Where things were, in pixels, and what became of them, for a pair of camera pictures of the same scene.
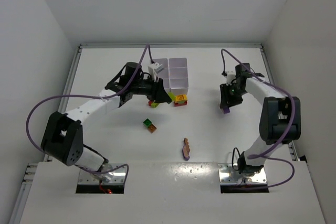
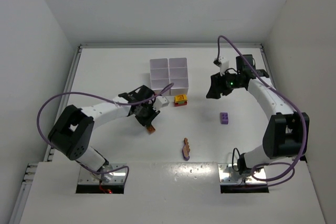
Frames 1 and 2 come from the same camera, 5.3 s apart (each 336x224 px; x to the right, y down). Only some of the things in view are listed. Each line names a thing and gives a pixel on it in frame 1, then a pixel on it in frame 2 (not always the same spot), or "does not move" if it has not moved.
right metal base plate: x=228 y=175 does not move
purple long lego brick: x=186 y=158 does not move
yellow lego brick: x=181 y=97 does not move
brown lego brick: x=151 y=128 does not move
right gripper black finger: x=226 y=95 → x=218 y=85
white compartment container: x=175 y=75 does not move
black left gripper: x=156 y=92 → x=146 y=120
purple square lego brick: x=226 y=110 → x=224 y=118
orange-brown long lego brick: x=186 y=148 does not move
